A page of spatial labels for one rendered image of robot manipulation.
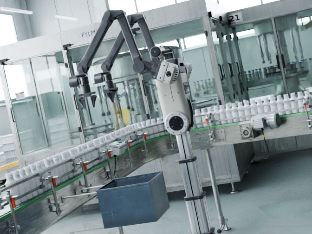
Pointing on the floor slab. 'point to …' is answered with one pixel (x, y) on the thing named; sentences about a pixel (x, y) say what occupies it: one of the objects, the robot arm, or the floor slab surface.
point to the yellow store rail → (9, 165)
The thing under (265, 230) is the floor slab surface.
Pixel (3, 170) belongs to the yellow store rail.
